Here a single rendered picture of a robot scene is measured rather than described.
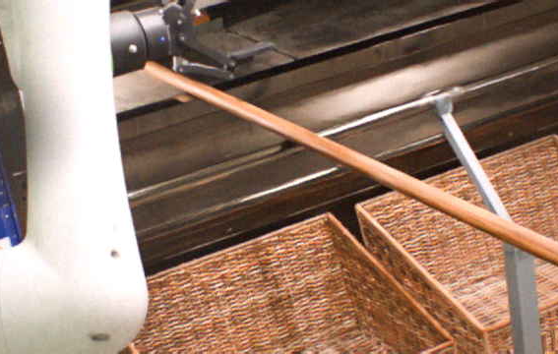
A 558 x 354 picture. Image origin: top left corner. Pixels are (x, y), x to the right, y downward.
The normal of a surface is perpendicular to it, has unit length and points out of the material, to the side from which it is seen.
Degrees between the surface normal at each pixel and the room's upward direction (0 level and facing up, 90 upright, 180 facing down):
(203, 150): 70
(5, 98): 90
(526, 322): 90
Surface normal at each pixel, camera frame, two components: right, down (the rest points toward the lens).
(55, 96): -0.12, -0.18
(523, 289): 0.43, 0.27
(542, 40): 0.34, -0.06
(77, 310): 0.03, 0.07
